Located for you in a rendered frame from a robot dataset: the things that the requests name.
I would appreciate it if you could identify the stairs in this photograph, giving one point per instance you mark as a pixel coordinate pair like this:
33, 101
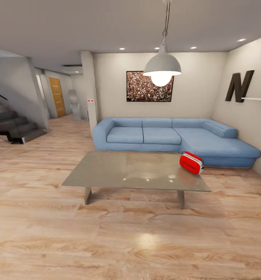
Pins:
15, 129

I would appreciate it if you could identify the room light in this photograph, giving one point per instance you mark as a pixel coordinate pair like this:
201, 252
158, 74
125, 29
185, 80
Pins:
163, 61

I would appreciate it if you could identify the door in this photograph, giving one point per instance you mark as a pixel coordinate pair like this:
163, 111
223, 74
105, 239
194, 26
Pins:
56, 90

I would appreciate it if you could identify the standing mirror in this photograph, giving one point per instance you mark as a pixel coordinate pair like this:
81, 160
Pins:
75, 105

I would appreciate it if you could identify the sofa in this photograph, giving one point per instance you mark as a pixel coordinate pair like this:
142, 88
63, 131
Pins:
215, 143

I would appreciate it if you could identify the coffee table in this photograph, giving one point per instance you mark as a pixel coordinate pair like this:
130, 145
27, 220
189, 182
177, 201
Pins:
134, 171

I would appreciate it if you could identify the decorative sign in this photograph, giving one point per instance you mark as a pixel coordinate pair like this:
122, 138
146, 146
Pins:
237, 86

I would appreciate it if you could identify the radio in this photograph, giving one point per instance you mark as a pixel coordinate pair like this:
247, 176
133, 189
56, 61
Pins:
192, 163

